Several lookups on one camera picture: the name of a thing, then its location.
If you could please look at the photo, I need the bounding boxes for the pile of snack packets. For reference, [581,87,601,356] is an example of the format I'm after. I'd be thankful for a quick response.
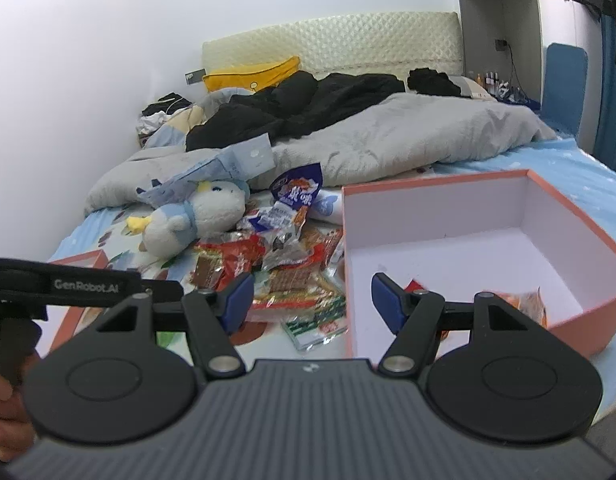
[190,161,349,352]

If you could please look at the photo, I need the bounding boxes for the hanging dark clothes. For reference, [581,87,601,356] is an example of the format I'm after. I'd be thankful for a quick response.
[569,0,616,77]

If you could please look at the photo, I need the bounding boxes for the white and blue plush penguin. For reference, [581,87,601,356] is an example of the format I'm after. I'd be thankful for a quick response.
[126,180,251,262]

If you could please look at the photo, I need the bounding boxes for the yellow pillow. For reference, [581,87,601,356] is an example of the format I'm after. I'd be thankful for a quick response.
[203,56,301,94]

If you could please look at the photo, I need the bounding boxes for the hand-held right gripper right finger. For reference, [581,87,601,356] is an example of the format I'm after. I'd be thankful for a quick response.
[371,272,533,377]

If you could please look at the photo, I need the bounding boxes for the black cloth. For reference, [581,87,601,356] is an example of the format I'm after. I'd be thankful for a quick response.
[407,67,464,97]

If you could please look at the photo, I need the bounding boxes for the heap of dark clothes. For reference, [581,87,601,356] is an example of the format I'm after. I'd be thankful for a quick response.
[136,92,193,136]

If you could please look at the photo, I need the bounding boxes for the grey pillow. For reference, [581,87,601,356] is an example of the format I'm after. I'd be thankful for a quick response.
[450,75,496,102]

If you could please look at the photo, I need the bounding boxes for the black jacket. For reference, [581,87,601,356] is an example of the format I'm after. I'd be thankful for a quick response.
[185,70,407,152]

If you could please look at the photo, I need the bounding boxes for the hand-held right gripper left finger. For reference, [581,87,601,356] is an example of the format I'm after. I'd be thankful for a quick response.
[90,272,256,379]

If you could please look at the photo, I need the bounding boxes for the pink box lid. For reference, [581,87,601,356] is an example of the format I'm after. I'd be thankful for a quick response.
[38,249,111,356]

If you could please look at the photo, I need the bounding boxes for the black cable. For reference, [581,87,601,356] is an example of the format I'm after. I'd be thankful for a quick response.
[504,42,527,102]

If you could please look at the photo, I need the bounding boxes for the cream quilted headboard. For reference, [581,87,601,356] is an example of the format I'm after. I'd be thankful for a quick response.
[201,11,462,94]

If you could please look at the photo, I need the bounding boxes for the orange snack packet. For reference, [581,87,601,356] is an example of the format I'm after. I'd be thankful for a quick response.
[475,287,549,327]

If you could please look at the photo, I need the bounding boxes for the grey blanket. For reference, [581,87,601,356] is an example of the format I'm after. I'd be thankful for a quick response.
[83,91,559,214]

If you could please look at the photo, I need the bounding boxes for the printed bed sheet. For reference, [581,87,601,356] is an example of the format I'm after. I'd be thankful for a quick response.
[38,135,616,361]

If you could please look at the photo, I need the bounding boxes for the blue curtain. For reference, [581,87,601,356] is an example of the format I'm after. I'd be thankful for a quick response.
[592,12,616,182]

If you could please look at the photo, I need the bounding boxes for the pink cardboard box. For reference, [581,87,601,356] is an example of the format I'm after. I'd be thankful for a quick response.
[342,169,616,359]

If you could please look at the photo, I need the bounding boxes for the row of small bottles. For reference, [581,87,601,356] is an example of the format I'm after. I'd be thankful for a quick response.
[470,71,526,102]

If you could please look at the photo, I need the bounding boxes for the white wardrobe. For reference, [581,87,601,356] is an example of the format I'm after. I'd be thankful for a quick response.
[453,0,576,107]

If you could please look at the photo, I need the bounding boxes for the blue chair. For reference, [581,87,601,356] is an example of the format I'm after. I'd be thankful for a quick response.
[542,42,589,147]

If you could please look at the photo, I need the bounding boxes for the person's left hand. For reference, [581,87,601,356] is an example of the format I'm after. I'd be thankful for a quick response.
[0,365,37,463]

